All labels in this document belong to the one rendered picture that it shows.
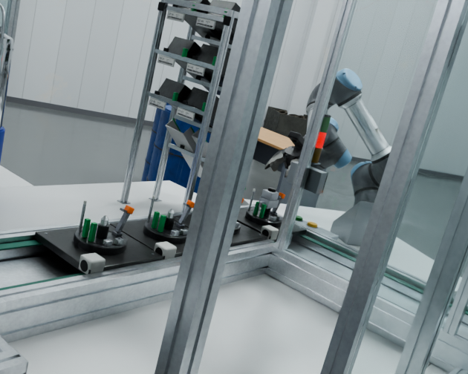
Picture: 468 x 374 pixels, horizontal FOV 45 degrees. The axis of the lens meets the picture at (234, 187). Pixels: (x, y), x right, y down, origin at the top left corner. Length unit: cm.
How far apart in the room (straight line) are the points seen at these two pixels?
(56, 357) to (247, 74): 77
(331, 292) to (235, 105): 112
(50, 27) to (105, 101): 133
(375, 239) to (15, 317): 80
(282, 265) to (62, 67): 740
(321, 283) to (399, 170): 111
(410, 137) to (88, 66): 843
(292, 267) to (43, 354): 88
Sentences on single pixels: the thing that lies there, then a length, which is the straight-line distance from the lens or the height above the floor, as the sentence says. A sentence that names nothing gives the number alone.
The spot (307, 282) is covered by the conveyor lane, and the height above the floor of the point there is 90.
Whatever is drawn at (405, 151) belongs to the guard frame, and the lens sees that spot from 71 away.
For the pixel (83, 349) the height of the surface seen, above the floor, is 86.
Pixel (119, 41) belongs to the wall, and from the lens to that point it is 906.
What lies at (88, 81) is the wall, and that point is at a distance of 904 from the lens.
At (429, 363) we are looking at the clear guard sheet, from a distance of 75.
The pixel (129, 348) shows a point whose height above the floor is 86.
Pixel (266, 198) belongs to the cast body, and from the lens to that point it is 205.
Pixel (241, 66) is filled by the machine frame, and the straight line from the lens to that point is 75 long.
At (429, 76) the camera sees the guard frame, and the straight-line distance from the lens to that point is 71.
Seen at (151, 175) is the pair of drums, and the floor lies 38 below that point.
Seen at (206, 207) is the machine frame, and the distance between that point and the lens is 78.
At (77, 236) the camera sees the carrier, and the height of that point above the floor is 99.
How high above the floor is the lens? 155
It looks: 14 degrees down
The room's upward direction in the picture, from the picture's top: 14 degrees clockwise
